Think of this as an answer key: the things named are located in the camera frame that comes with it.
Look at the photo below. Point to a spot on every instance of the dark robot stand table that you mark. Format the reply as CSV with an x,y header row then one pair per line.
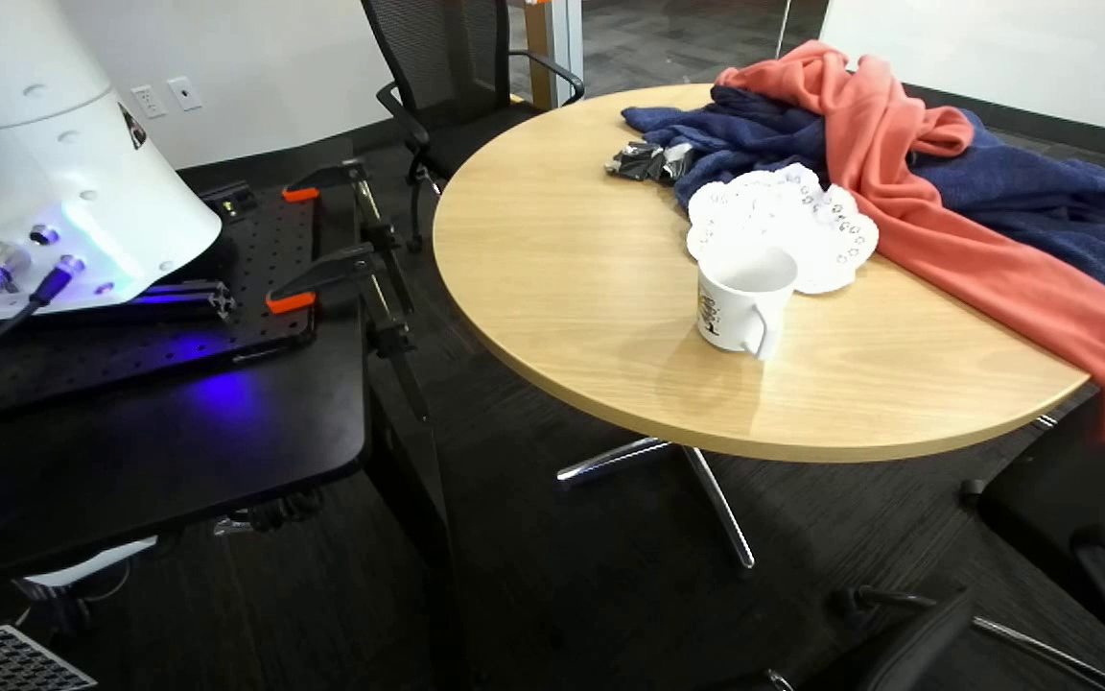
x,y
131,464

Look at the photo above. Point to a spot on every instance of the black perforated breadboard plate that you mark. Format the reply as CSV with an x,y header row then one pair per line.
x,y
247,254

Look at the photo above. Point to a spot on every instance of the chrome table base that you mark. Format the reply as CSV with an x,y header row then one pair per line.
x,y
708,483

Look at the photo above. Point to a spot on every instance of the wooden door frame post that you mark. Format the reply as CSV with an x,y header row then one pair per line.
x,y
539,53

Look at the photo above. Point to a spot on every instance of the black office chair with armrests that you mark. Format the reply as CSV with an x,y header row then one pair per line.
x,y
433,53

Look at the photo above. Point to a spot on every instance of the navy blue cloth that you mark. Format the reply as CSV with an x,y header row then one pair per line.
x,y
1038,194

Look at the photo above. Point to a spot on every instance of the black tripod stand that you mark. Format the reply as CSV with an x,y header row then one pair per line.
x,y
389,337

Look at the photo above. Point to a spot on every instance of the white flat plastic piece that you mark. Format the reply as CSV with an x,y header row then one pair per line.
x,y
95,563

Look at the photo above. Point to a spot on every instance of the white patterned mug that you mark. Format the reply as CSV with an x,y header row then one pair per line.
x,y
729,308

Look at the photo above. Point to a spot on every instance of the white wall outlet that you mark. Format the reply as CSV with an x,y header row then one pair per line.
x,y
184,95
147,101

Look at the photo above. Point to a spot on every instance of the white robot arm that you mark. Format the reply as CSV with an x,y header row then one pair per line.
x,y
57,154

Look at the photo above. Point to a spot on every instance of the salmon pink cloth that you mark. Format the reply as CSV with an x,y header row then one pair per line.
x,y
959,254

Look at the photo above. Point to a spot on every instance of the black chair with chrome leg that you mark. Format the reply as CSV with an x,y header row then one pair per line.
x,y
924,639

